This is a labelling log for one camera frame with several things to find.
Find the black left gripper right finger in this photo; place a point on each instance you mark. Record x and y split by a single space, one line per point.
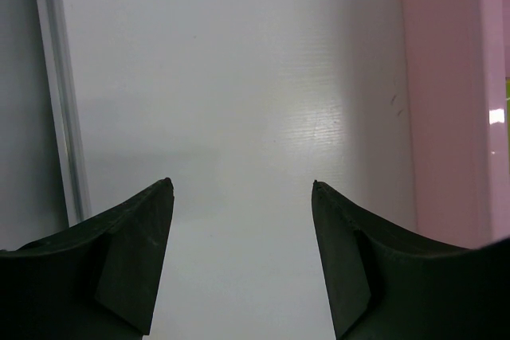
386 282

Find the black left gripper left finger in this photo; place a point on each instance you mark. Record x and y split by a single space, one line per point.
96 280

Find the green plate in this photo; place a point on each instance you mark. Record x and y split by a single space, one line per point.
507 106

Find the pink plastic bin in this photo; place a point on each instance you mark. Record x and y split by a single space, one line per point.
457 56

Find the aluminium table frame rail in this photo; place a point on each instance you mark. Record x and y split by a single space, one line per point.
64 108

